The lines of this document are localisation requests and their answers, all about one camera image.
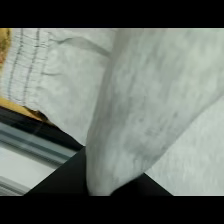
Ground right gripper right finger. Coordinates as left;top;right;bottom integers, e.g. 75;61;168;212
111;172;173;197

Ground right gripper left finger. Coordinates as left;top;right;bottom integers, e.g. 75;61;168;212
24;146;90;197

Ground white pants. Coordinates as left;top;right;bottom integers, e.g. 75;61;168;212
0;28;224;197

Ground silver frame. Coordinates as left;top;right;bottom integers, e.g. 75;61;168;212
0;121;78;197

